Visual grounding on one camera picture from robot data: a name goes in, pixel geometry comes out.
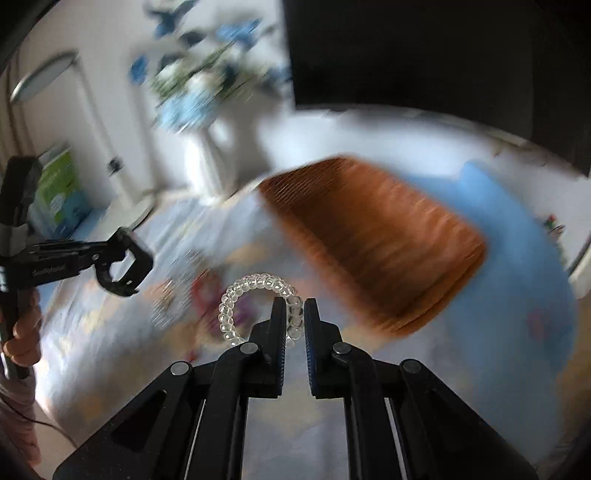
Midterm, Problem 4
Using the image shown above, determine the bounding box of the clear spiral hair tie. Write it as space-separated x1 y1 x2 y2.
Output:
217 272 305 348

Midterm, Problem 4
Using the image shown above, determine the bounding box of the pink sleeved left forearm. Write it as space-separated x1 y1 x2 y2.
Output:
0 372 41 467

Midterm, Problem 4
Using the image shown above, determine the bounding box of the person's left hand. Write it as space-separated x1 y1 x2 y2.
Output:
3 289 43 368

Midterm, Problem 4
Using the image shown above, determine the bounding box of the white desk lamp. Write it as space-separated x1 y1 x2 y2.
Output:
9 50 158 229

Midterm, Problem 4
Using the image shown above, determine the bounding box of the green book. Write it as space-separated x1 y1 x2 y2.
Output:
29 143 92 239

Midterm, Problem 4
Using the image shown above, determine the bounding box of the patterned bed sheet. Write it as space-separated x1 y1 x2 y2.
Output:
34 188 569 480

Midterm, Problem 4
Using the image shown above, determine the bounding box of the white vase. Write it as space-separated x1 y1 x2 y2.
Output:
180 127 238 206

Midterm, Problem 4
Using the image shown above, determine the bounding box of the brown wicker basket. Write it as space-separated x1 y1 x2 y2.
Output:
259 156 488 338

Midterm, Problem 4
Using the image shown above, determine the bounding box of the blue white flower bouquet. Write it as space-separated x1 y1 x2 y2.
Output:
128 1 293 133

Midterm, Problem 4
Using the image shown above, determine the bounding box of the black television screen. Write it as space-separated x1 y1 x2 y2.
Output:
283 1 590 174

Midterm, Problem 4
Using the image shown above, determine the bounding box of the silver bead bracelet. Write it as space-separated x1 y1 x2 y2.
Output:
149 250 205 328

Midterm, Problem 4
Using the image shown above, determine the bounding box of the red string bracelet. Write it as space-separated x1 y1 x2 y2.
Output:
186 269 228 365

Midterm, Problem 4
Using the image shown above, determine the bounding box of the black cable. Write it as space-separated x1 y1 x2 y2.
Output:
0 396 80 451

